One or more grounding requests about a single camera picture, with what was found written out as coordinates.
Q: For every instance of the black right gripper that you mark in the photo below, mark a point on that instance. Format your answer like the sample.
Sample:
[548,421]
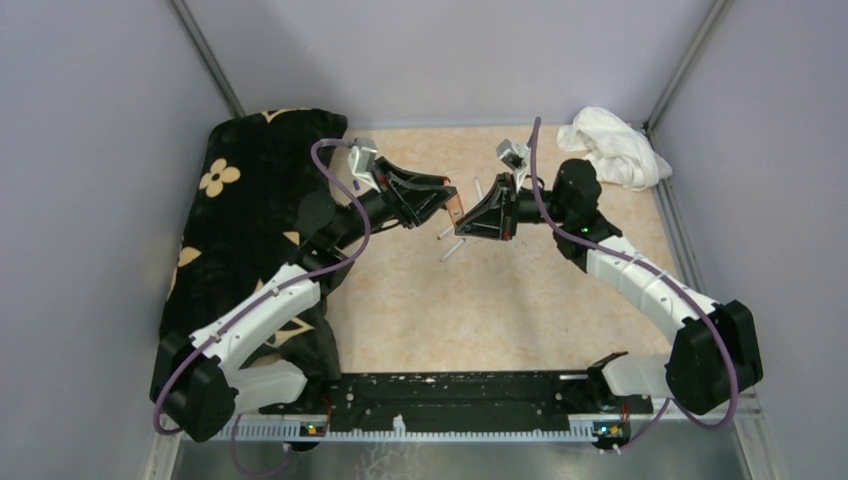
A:
[497,213]

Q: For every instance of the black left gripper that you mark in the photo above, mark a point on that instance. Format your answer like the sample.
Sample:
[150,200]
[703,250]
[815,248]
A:
[395,196]

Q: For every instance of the orange highlighter pen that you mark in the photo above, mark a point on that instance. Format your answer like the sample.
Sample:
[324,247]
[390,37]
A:
[455,209]

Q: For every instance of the white red-cap marker pen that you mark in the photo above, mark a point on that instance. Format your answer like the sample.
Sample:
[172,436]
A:
[445,233]

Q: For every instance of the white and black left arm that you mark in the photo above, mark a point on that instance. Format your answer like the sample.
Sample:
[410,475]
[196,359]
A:
[203,378]

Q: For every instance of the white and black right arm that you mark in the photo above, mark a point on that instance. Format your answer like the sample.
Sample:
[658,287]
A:
[714,346]

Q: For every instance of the white marker pen lower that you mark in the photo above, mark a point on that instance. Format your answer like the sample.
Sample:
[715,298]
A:
[453,249]

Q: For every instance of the white crumpled cloth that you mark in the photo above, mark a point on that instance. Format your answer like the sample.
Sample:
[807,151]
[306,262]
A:
[619,154]

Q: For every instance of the black floral blanket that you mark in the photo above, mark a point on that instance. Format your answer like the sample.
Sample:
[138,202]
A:
[239,228]

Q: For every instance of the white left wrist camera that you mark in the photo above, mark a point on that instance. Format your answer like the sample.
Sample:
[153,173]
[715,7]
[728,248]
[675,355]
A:
[361,158]

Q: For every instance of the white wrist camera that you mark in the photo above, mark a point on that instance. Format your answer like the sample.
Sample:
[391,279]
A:
[361,158]
[512,154]

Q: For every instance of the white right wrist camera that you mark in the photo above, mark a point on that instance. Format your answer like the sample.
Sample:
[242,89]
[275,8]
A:
[512,154]

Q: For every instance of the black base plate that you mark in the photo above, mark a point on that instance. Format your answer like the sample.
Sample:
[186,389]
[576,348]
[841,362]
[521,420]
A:
[460,402]

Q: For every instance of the aluminium corner post left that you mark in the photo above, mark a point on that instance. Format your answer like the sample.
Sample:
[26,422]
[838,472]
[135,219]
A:
[213,68]

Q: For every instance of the aluminium corner post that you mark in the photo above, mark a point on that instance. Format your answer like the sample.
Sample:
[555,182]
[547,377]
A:
[700,39]
[213,68]

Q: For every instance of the slotted cable duct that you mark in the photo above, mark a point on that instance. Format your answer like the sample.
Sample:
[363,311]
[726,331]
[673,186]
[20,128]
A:
[255,429]

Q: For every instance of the aluminium corner post right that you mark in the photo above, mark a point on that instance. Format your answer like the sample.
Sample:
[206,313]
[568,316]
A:
[700,39]

